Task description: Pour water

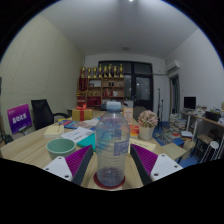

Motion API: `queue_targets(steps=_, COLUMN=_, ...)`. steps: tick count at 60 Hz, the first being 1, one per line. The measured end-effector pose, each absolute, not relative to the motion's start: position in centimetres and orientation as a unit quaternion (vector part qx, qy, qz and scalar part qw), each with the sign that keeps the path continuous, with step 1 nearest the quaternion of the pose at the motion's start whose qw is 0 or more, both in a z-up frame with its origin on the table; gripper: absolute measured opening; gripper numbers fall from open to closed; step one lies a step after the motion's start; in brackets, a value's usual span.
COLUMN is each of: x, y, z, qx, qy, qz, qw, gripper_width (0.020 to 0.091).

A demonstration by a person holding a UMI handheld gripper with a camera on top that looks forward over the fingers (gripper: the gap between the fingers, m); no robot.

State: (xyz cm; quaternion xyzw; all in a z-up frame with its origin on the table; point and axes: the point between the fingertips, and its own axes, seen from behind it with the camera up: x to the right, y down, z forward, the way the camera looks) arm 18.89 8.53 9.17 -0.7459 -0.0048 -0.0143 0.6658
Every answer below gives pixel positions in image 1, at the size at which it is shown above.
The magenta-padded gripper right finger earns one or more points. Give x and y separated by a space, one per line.
164 166

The pink flowers in white pot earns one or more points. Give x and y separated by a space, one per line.
147 120

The teal book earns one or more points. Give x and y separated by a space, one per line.
88 141

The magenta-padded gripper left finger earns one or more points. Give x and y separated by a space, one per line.
59 166

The brown wooden stool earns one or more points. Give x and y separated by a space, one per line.
203 138

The purple sign board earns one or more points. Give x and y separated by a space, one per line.
19 118

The black office chair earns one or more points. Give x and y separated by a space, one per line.
40 113

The cluttered wooden side desk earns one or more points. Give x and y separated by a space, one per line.
210 122

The thick pale yellow notepad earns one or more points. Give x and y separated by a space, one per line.
54 131

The black tripod stand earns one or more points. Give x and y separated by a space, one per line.
159 106

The clear plastic water bottle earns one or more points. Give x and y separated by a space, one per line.
112 146

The white air conditioner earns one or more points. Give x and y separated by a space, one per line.
173 66

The flat round red coaster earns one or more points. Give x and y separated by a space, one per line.
96 182

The grey office chair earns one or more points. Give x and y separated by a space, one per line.
139 112

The yellow gift box red ribbon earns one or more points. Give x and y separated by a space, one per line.
82 115

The pile of books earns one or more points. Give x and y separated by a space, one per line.
176 126

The black computer monitor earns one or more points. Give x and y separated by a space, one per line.
190 102

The tan standing card box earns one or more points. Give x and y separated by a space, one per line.
128 116

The blue printed book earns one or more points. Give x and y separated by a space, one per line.
71 125

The white round stool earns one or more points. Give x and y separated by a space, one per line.
213 145

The wooden shelf unit with trophies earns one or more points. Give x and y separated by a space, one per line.
100 88

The orange book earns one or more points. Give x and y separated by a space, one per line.
134 131

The pale green cup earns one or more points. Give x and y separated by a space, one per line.
60 150

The flat yellow paper pad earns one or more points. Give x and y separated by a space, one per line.
143 145

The white printed booklet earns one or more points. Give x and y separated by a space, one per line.
77 135

